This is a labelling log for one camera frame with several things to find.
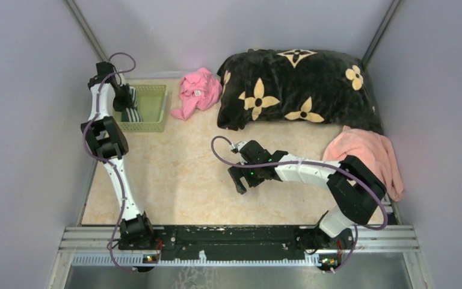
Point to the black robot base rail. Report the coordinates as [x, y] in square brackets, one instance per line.
[238, 244]

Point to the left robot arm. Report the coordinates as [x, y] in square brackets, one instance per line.
[104, 141]

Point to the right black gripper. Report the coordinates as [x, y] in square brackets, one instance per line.
[238, 173]

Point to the light salmon pink towel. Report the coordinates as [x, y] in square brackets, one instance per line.
[375, 151]

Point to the green perforated plastic basket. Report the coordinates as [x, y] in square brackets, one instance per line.
[153, 105]

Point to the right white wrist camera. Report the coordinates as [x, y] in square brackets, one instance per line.
[237, 147]

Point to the bright pink crumpled towel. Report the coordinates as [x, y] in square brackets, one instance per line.
[198, 90]

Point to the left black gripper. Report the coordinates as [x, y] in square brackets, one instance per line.
[126, 102]

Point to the black blanket with beige flowers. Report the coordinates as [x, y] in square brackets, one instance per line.
[316, 86]

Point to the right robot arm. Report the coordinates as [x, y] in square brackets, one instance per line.
[355, 189]

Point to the green white striped towel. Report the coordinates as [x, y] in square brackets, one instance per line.
[131, 113]

